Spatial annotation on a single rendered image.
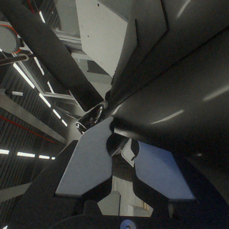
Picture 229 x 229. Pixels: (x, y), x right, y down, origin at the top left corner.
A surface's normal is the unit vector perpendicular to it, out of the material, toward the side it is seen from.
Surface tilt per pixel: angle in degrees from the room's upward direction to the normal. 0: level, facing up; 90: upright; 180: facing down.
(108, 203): 90
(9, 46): 90
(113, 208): 90
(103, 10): 50
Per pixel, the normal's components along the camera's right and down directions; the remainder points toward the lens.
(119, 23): -0.72, 0.61
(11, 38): -0.02, 0.51
